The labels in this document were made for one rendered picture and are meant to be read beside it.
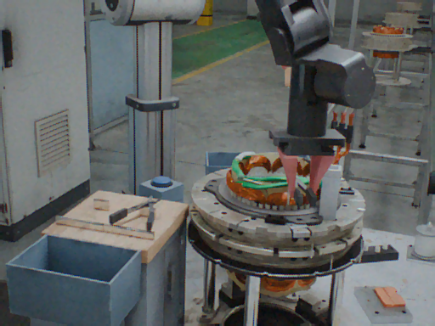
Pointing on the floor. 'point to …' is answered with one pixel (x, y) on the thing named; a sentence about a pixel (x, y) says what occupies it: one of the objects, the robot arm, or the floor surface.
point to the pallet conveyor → (426, 147)
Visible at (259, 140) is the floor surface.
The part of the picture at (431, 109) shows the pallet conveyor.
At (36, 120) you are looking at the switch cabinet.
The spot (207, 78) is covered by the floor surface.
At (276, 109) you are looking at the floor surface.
